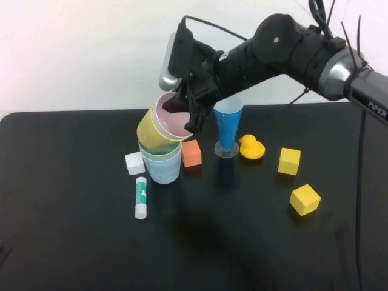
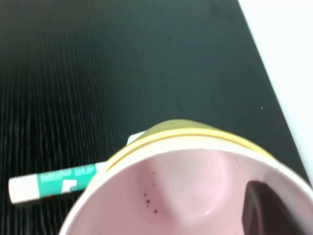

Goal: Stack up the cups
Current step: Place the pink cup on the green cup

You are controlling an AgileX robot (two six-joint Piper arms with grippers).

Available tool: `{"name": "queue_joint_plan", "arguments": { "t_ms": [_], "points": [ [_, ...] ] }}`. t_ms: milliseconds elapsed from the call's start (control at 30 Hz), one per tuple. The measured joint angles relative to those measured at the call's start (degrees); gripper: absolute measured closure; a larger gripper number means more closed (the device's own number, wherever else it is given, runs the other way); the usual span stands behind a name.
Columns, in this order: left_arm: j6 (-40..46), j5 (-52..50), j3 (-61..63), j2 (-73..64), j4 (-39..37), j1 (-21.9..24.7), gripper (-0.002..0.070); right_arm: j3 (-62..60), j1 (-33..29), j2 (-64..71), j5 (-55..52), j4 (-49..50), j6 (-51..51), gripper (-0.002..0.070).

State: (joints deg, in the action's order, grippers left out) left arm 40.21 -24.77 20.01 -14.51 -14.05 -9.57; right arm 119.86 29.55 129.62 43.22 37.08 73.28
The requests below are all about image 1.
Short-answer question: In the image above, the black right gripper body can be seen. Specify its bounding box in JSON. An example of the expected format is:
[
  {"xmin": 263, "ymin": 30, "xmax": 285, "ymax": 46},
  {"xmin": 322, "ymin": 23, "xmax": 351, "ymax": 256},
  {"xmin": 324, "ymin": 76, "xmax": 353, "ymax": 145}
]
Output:
[{"xmin": 176, "ymin": 41, "xmax": 226, "ymax": 107}]

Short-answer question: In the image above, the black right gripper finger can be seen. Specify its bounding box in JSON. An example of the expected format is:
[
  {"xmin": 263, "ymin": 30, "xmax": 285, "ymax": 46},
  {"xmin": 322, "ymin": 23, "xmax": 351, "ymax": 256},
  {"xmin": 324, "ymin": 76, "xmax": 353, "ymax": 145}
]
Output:
[
  {"xmin": 161, "ymin": 93, "xmax": 189, "ymax": 115},
  {"xmin": 184, "ymin": 98, "xmax": 210, "ymax": 135}
]

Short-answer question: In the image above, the pink plastic cup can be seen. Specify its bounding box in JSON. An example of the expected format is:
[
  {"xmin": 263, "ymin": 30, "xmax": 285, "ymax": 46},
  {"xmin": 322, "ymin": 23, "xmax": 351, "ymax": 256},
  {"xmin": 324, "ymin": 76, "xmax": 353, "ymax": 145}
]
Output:
[{"xmin": 151, "ymin": 92, "xmax": 195, "ymax": 142}]

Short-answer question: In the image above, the yellow plastic cup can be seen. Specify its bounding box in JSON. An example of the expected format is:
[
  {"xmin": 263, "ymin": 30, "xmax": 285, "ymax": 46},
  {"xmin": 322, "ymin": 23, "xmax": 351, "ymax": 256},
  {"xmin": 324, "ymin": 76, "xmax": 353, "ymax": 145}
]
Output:
[{"xmin": 136, "ymin": 98, "xmax": 180, "ymax": 152}]

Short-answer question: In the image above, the blue paper cone cup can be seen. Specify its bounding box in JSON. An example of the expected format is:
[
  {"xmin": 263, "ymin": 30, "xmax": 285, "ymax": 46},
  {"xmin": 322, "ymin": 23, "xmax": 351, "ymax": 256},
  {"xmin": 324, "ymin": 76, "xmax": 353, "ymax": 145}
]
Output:
[{"xmin": 213, "ymin": 96, "xmax": 244, "ymax": 152}]

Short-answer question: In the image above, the orange foam cube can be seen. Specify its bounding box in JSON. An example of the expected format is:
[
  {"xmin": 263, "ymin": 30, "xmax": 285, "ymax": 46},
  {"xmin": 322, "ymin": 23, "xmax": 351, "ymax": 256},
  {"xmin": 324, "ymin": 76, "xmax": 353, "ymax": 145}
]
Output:
[{"xmin": 181, "ymin": 139, "xmax": 202, "ymax": 168}]

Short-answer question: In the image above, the clear plastic cone stand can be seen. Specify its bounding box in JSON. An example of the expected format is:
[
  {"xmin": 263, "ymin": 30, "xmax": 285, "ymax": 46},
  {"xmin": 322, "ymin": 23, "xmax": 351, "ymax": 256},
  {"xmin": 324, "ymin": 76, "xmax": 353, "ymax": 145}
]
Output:
[{"xmin": 214, "ymin": 140, "xmax": 241, "ymax": 159}]

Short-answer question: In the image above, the yellow rubber duck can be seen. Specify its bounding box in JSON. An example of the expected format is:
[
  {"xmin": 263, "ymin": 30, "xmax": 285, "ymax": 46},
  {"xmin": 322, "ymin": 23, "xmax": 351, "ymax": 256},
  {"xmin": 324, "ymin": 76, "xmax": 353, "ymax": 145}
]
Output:
[{"xmin": 239, "ymin": 134, "xmax": 266, "ymax": 161}]

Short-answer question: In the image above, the light blue plastic cup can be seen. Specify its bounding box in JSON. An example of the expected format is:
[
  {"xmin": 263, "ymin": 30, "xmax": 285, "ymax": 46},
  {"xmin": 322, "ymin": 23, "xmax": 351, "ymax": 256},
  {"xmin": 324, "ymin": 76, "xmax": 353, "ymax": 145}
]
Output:
[{"xmin": 141, "ymin": 144, "xmax": 182, "ymax": 185}]

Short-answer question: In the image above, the white foam cube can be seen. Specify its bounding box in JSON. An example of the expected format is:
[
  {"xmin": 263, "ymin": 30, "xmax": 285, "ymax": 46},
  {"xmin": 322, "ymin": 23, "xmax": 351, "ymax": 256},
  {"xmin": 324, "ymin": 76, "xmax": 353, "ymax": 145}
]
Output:
[{"xmin": 124, "ymin": 151, "xmax": 147, "ymax": 176}]

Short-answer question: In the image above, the green white glue stick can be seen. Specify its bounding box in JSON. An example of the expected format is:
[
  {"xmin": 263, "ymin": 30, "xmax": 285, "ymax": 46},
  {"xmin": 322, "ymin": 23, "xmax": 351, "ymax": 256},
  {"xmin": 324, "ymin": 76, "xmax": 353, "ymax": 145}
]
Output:
[{"xmin": 135, "ymin": 176, "xmax": 149, "ymax": 219}]

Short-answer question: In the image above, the black zip tie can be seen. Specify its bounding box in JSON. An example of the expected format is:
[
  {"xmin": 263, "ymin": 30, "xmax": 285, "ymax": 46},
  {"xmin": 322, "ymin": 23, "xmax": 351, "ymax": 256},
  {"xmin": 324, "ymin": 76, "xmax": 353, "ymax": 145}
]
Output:
[
  {"xmin": 340, "ymin": 15, "xmax": 370, "ymax": 73},
  {"xmin": 287, "ymin": 87, "xmax": 311, "ymax": 106}
]

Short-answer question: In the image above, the yellow foam cube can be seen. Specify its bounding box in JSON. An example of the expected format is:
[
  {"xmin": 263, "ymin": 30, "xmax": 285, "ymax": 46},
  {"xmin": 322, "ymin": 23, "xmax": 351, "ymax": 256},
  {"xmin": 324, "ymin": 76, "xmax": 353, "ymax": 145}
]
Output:
[
  {"xmin": 277, "ymin": 147, "xmax": 302, "ymax": 176},
  {"xmin": 289, "ymin": 183, "xmax": 322, "ymax": 217}
]

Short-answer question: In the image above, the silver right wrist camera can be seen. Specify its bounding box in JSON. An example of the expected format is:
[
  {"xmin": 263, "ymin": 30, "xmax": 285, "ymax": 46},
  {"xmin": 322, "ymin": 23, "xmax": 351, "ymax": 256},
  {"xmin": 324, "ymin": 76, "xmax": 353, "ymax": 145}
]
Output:
[{"xmin": 158, "ymin": 24, "xmax": 195, "ymax": 92}]

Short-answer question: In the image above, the black right camera cable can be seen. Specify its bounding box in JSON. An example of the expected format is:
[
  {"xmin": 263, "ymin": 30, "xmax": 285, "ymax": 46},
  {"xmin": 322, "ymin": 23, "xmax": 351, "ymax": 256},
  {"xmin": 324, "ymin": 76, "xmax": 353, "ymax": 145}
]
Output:
[{"xmin": 181, "ymin": 15, "xmax": 248, "ymax": 42}]

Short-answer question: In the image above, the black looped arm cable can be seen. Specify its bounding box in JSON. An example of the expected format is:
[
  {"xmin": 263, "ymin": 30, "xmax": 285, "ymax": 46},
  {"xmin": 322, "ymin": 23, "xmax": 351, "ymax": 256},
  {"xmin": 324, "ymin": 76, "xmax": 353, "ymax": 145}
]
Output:
[{"xmin": 308, "ymin": 0, "xmax": 338, "ymax": 40}]

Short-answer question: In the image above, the black hanging cable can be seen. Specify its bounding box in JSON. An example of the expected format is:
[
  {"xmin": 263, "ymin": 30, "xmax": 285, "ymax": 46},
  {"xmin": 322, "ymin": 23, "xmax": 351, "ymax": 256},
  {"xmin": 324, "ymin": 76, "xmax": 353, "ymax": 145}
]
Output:
[{"xmin": 356, "ymin": 107, "xmax": 367, "ymax": 291}]

